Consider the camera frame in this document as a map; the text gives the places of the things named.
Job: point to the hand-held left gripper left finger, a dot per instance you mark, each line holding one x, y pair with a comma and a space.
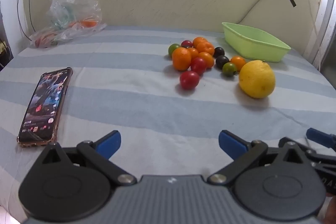
109, 144

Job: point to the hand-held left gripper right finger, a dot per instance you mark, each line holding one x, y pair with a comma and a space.
232, 144

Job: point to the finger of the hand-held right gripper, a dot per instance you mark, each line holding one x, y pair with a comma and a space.
324, 157
319, 136

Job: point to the large yellow lemon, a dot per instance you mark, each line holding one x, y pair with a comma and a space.
257, 79

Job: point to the green plastic basket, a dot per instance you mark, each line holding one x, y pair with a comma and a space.
252, 48

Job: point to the large mandarin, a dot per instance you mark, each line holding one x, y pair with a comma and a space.
181, 59

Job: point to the striped bed sheet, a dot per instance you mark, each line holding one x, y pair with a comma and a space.
131, 108

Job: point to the smartphone with clear case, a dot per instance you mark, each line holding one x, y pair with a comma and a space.
44, 106

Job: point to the dark red tomato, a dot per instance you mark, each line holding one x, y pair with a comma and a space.
187, 43

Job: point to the bright green tomato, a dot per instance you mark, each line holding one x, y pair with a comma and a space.
172, 49

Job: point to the orange fruit in bag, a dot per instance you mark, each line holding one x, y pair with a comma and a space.
88, 23

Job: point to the clear plastic bag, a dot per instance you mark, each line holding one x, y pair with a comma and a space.
65, 3

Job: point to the white window frame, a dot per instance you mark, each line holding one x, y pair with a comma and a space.
324, 16

